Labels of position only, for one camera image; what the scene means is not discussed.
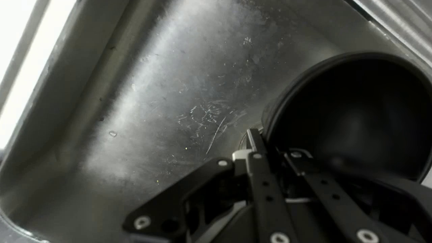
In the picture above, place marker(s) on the stainless steel double sink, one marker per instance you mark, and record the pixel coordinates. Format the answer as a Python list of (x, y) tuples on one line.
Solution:
[(157, 112)]

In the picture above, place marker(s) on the black bowl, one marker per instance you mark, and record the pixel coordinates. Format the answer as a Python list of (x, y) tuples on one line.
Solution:
[(360, 112)]

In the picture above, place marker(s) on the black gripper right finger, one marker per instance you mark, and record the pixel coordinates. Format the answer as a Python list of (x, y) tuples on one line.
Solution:
[(360, 189)]

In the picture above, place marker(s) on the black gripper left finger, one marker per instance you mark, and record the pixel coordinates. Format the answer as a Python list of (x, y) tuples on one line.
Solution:
[(265, 189)]

